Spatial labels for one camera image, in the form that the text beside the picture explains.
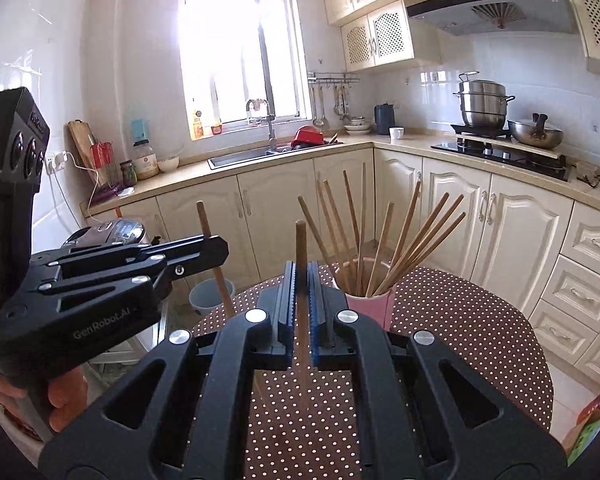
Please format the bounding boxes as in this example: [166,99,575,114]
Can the pink cup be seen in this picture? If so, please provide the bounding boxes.
[332,260,398,331]

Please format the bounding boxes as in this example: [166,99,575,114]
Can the grey trash can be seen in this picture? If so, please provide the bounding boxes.
[188,280,237,317]

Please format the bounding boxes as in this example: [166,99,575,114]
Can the red utensil rack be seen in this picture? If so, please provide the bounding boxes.
[89,141,118,186]

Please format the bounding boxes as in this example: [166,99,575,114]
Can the person's left hand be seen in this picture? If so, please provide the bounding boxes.
[0,365,89,434]

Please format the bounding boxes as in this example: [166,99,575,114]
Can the wooden cutting board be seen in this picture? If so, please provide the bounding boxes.
[68,119,103,186]

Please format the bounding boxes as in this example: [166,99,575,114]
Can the wall socket with charger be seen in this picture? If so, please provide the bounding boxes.
[44,151,70,176]

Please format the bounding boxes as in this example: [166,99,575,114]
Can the bunch of wooden chopsticks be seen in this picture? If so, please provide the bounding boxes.
[297,161,467,298]

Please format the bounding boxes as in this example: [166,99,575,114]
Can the light wooden stove board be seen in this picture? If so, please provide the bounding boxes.
[454,132,567,163]

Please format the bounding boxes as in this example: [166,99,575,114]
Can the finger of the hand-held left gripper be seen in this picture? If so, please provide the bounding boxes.
[22,261,216,297]
[30,234,229,268]

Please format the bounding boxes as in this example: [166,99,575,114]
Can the beige kitchen countertop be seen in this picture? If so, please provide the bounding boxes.
[80,132,600,218]

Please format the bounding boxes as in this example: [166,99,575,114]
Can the kitchen window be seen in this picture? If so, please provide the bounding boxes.
[179,0,301,141]

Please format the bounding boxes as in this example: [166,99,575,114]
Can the white charger cable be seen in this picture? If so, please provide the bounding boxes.
[62,152,111,208]

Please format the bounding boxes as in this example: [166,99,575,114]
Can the hanging metal skimmer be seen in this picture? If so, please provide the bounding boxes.
[334,85,352,122]

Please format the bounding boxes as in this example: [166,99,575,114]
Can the steel steamer pot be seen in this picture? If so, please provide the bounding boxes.
[452,71,516,128]

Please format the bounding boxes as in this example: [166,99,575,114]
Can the black electric kettle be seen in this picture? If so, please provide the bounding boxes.
[374,102,398,136]

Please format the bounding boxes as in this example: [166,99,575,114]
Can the steel sink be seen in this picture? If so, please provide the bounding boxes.
[208,142,346,170]

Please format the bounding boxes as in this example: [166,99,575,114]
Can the metal kitchen faucet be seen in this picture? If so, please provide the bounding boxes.
[246,99,278,153]

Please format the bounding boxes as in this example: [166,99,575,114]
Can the metal utensil rail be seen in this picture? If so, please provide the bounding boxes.
[307,72,360,86]

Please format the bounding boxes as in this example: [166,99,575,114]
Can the colourful food packet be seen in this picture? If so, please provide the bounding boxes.
[565,379,600,467]

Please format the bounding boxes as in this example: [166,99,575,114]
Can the brown polka dot tablecloth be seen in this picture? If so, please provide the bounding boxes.
[187,265,553,480]

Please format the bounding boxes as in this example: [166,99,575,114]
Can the steel wok with lid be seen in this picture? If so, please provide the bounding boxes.
[507,112,565,150]

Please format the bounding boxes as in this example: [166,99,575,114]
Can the hanging metal ladle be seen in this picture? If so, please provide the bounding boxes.
[310,85,330,130]

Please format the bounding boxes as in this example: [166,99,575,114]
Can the large jar beige contents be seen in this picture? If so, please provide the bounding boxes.
[131,139,159,181]

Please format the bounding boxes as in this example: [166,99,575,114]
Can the purple cloth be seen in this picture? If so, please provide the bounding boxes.
[89,185,123,207]

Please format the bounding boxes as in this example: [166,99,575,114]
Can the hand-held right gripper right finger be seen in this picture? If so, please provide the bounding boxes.
[307,260,568,480]

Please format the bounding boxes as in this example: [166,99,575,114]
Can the wooden chopstick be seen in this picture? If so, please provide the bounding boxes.
[196,201,236,322]
[295,221,312,401]

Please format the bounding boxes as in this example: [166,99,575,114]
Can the black gas stove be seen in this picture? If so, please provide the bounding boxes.
[431,132,571,182]

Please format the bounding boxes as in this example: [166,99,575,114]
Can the black range hood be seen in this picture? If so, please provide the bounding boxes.
[406,0,578,37]

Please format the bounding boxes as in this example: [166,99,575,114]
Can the red pot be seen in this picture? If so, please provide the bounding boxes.
[291,125,327,150]

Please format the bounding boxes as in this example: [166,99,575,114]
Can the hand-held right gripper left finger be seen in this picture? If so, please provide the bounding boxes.
[40,260,297,480]

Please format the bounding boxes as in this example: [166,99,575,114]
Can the brown rice cooker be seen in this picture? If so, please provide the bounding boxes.
[62,217,147,253]

